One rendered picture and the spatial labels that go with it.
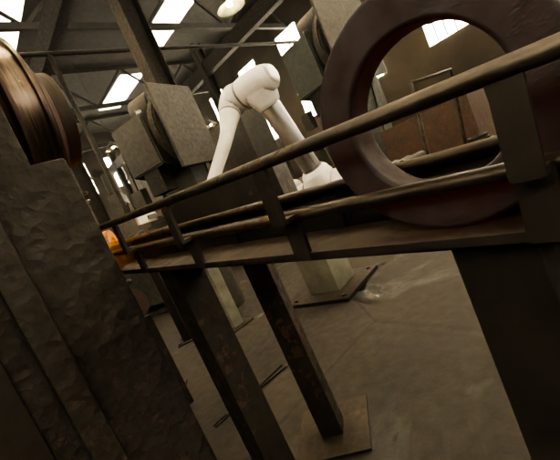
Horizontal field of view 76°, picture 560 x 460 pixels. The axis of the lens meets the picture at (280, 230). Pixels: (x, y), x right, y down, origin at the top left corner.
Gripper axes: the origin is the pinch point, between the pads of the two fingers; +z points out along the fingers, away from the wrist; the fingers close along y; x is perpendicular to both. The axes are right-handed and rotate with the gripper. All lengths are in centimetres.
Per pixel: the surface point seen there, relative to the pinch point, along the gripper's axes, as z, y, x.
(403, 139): -368, 84, 13
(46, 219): 38, -48, 0
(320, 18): -424, 170, 223
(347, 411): -14, -48, -73
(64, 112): 17.1, -14.1, 32.9
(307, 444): 0, -44, -74
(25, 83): 26, -23, 37
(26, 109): 27.6, -22.5, 30.6
